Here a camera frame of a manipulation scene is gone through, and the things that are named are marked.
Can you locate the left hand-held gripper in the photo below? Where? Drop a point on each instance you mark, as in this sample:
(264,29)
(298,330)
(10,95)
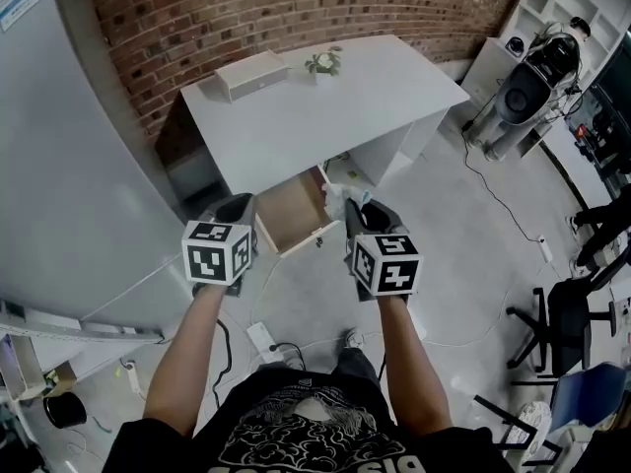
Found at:
(209,256)

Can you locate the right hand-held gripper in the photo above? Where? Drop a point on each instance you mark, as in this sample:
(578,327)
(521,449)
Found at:
(389,264)

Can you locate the white item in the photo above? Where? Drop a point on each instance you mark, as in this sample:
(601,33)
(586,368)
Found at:
(337,202)

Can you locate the wooden desk drawer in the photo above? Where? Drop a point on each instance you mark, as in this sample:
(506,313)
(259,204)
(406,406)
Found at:
(291,210)

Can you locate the person's left forearm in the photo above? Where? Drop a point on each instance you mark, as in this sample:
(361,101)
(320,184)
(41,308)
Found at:
(189,353)

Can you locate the person's right forearm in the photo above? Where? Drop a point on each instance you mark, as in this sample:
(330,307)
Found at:
(411,362)

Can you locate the white desk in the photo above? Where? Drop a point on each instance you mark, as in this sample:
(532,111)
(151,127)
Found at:
(315,116)

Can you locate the small potted plant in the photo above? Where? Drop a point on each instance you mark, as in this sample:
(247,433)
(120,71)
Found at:
(324,62)

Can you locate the small white power strip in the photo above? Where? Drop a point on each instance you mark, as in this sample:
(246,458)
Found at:
(132,375)

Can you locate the person's grey shoe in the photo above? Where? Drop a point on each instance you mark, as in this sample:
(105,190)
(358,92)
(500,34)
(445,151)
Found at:
(353,337)

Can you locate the large grey cabinet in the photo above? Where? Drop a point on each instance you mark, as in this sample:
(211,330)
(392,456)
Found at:
(64,175)

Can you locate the light wooden box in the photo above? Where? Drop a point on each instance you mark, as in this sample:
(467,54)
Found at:
(251,77)

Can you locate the white low cabinet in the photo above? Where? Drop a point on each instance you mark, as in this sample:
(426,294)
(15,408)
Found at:
(485,72)

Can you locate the person's dark trouser leg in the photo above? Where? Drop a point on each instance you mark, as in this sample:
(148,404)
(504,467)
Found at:
(355,367)

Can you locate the grey humanoid robot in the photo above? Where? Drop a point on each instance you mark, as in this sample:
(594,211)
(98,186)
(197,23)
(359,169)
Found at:
(522,96)

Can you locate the cardboard box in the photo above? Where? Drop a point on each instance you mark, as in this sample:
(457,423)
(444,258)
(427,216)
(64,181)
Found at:
(59,380)

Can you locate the black printed t-shirt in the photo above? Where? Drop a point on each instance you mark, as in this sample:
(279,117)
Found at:
(305,426)

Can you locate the black round bin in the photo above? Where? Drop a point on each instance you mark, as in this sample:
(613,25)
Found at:
(64,410)

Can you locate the black office chair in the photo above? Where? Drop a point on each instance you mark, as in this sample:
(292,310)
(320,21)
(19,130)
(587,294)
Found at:
(572,323)

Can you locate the dark monitor screen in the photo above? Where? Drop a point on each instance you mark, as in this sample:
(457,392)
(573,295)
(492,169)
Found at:
(613,74)

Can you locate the white perforated round stool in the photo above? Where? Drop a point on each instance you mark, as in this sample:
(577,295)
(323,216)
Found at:
(532,429)

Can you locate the blue chair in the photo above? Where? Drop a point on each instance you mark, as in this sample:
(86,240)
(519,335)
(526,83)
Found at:
(591,392)

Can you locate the white wall shelf unit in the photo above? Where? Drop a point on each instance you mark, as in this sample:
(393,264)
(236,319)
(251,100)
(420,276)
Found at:
(567,3)

